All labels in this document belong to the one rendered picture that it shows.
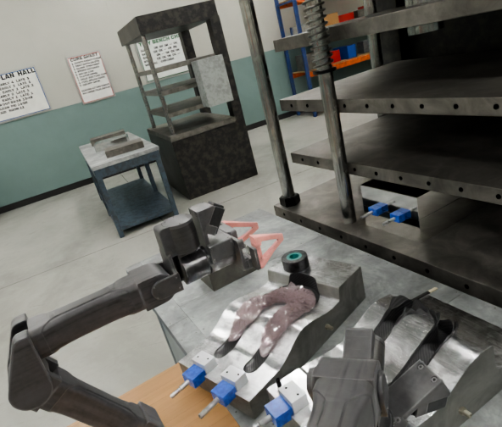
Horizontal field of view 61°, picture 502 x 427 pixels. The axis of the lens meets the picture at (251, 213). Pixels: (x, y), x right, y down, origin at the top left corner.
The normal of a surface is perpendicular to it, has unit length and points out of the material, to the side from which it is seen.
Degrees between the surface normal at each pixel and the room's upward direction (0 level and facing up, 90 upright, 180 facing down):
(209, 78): 90
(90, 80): 90
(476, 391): 90
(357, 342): 19
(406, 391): 23
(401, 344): 28
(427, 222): 90
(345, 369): 14
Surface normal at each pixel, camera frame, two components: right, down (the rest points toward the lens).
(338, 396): -0.15, -0.98
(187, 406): -0.23, -0.90
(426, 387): -0.54, -0.68
